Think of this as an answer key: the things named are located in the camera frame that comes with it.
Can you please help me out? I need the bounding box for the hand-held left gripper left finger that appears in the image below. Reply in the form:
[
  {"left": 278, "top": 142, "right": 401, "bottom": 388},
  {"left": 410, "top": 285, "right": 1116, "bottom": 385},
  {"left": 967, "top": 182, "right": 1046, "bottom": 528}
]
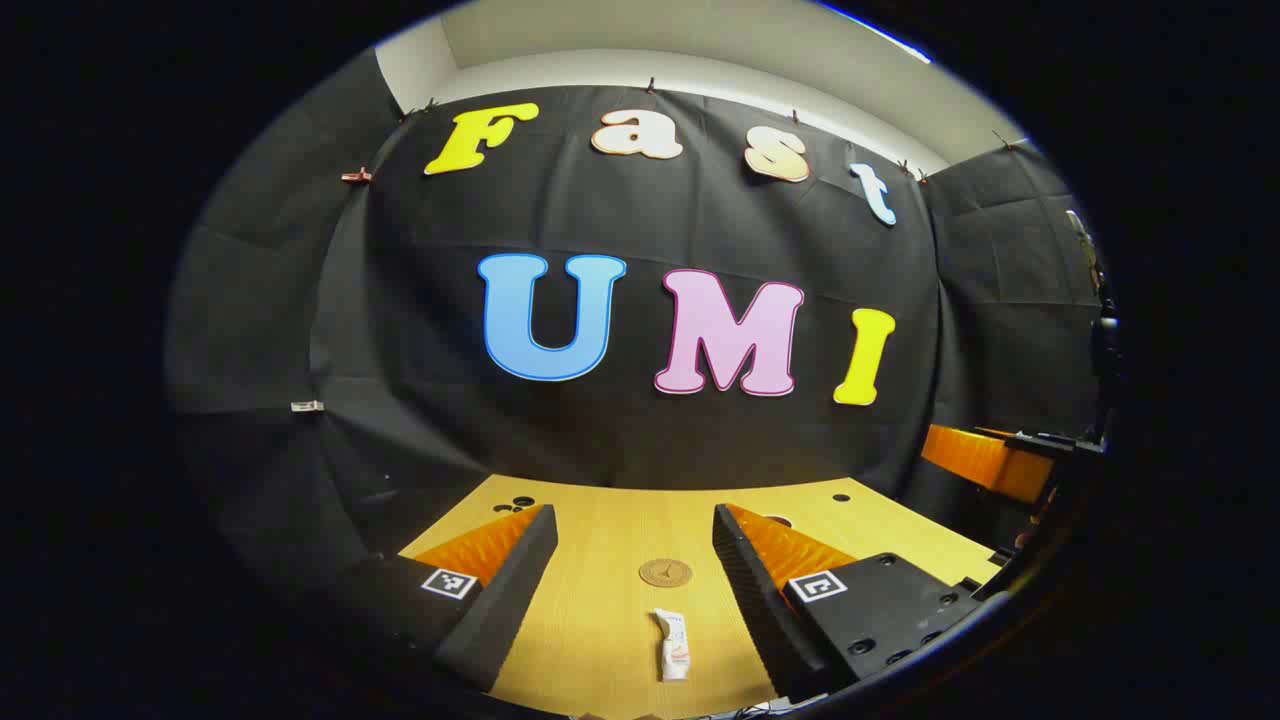
[{"left": 298, "top": 503, "right": 559, "bottom": 694}]

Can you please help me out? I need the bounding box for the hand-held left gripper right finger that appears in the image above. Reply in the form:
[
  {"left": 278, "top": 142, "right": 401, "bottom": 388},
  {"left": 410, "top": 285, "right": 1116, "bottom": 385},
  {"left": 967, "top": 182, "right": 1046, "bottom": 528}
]
[{"left": 712, "top": 503, "right": 987, "bottom": 702}]

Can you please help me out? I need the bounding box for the white toothpaste tube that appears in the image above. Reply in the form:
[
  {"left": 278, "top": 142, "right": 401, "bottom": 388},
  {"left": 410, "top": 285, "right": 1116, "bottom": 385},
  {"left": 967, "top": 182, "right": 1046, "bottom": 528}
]
[{"left": 652, "top": 608, "right": 692, "bottom": 683}]

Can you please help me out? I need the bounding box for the wooden desktop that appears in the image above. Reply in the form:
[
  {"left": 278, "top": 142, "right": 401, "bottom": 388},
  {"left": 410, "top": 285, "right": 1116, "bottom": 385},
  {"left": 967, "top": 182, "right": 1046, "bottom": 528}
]
[{"left": 400, "top": 475, "right": 1001, "bottom": 717}]

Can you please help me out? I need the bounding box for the black backdrop cloth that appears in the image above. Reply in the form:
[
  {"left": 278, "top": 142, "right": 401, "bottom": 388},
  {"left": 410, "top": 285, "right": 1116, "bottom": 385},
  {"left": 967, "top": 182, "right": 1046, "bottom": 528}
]
[{"left": 165, "top": 45, "right": 1116, "bottom": 601}]

